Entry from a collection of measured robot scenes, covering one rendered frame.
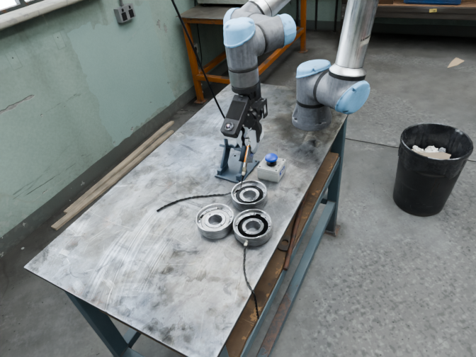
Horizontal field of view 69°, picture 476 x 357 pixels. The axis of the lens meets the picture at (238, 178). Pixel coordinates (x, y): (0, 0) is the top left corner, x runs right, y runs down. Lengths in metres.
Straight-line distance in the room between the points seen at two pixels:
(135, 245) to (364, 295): 1.16
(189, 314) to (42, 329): 1.29
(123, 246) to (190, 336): 0.34
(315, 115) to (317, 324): 0.92
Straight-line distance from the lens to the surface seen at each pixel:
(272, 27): 0.92
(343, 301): 1.78
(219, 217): 0.98
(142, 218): 1.08
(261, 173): 1.10
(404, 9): 4.15
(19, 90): 2.33
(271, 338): 1.42
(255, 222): 0.95
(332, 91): 1.19
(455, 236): 2.17
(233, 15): 1.04
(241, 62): 0.87
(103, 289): 0.96
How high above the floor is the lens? 1.52
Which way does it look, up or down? 40 degrees down
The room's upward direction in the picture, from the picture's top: 8 degrees counter-clockwise
